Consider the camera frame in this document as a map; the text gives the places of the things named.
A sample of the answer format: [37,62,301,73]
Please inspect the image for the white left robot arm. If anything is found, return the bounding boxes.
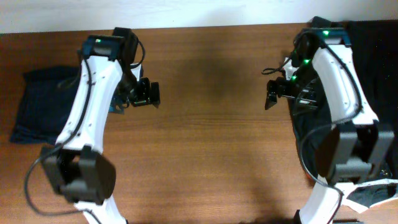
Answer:
[37,27,160,223]

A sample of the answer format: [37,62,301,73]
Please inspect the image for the navy blue shorts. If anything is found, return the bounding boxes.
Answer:
[9,65,125,146]

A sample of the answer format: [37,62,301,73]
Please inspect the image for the black clothes pile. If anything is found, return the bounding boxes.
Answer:
[287,16,398,214]

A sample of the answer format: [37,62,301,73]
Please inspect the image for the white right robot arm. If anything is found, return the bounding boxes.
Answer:
[265,28,397,223]

